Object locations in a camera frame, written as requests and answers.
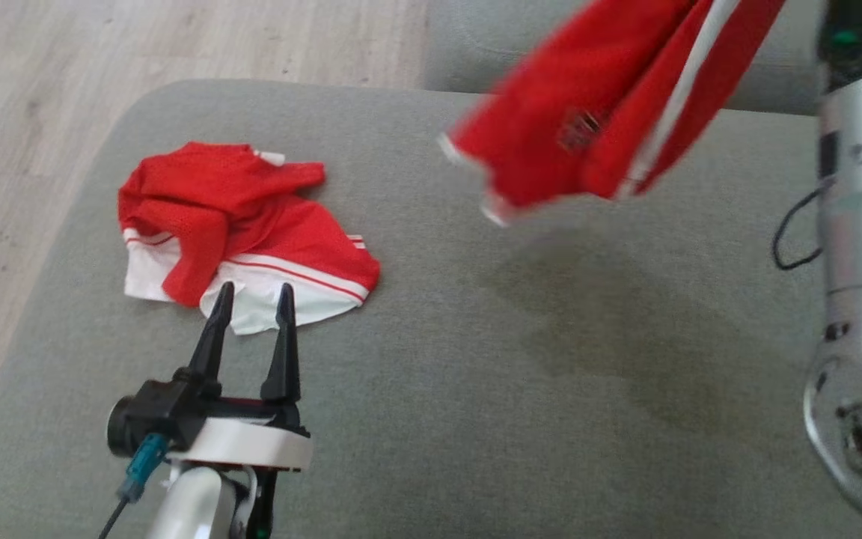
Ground red and white basketball jersey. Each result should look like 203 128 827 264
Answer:
117 141 381 335

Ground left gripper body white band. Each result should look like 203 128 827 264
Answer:
169 367 314 472

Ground black cable with blue plug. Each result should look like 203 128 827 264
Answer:
98 433 171 539
772 178 834 271

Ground red shorts with white stripes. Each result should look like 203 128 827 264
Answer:
438 0 787 228

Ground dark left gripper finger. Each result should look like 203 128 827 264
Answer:
189 281 236 396
260 282 302 409

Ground grey sofa seat cushion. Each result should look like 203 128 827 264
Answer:
0 79 862 539

